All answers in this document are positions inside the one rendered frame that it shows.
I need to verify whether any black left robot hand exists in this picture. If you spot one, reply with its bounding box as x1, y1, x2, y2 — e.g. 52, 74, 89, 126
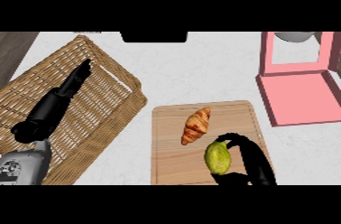
9, 58, 93, 145

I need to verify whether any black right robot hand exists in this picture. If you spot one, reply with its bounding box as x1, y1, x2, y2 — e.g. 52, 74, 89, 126
211, 132, 279, 186

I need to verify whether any green pear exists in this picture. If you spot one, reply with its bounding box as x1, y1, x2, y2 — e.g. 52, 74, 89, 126
204, 140, 233, 176

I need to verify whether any pale wooden cutting board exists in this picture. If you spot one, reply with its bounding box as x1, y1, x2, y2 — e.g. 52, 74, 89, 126
149, 99, 276, 186

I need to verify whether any pink open box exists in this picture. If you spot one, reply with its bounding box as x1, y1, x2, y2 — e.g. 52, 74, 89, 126
254, 32, 341, 127

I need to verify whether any wicker basket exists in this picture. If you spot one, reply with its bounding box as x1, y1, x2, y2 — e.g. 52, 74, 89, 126
0, 34, 149, 186

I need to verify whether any brown croissant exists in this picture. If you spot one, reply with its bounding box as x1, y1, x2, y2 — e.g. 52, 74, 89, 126
180, 107, 213, 146

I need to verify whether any dark wooden panel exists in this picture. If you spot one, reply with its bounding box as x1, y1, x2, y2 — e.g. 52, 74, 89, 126
0, 32, 41, 89

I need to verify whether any black appliance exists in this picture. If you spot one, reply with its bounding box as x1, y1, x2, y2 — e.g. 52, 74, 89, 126
118, 32, 189, 43

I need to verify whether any grey bowl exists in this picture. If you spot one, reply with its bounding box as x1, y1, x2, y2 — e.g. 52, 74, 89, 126
273, 32, 317, 43

